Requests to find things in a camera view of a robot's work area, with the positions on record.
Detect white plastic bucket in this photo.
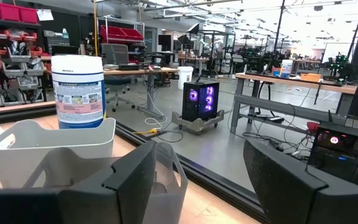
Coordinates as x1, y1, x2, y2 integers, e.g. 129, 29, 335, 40
177, 66, 195, 91

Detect wooden top workbench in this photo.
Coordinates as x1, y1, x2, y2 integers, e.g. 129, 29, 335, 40
230, 72, 358, 135

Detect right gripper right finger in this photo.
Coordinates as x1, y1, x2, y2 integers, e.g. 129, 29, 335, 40
243, 139, 358, 224

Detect yellow cable with plug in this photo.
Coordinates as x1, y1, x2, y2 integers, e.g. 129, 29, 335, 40
92, 0, 160, 136

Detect white paper sheet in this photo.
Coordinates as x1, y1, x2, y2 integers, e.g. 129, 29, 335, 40
37, 8, 55, 22

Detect translucent brown plastic bin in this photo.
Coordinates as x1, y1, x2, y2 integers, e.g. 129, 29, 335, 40
22, 141, 189, 224

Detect red floor object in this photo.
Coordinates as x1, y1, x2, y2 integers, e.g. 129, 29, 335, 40
306, 121, 320, 133

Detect light grey plastic bin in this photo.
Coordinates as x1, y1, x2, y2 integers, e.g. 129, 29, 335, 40
0, 117, 117, 189

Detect white floor cable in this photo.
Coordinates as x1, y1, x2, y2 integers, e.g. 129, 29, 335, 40
144, 90, 168, 128

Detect red storage bin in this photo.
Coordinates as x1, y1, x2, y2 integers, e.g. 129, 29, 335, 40
17, 6, 39, 24
99, 24, 129, 40
121, 27, 145, 43
0, 2, 21, 22

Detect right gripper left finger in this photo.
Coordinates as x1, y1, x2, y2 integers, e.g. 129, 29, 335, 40
0, 140, 158, 224

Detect white wipes canister blue label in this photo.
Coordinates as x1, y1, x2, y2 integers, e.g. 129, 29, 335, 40
50, 55, 107, 129

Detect grey office chair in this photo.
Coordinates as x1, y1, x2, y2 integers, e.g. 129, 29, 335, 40
100, 43, 137, 113

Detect black computer purple fans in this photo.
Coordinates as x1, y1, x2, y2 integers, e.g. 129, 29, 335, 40
181, 80, 220, 123

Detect black computer pink lights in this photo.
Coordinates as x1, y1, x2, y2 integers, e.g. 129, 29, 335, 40
308, 121, 358, 189

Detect white canister on workbench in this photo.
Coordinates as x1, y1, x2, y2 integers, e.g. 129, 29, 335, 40
280, 58, 293, 79

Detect wooden top desk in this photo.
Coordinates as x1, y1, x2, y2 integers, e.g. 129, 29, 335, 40
103, 66, 180, 121

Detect grey wheeled dolly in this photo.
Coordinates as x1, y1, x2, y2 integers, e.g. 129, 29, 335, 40
170, 109, 225, 136

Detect metal shelf rack with bins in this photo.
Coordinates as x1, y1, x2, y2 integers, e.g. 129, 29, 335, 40
0, 17, 54, 110

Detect orange box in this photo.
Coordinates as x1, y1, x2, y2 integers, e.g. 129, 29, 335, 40
300, 73, 323, 83

